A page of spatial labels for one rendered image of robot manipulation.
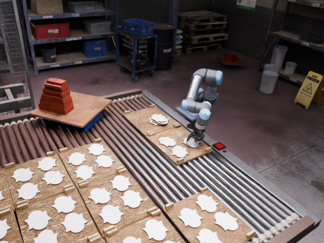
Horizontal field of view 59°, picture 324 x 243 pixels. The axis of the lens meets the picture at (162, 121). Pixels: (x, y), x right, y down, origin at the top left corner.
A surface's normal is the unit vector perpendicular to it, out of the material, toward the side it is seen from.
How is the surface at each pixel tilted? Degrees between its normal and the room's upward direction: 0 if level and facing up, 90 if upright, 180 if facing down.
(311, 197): 0
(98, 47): 90
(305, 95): 77
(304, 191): 0
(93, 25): 96
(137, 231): 0
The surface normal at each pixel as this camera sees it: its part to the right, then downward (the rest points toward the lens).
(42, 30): 0.56, 0.45
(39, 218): 0.06, -0.86
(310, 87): -0.83, -0.02
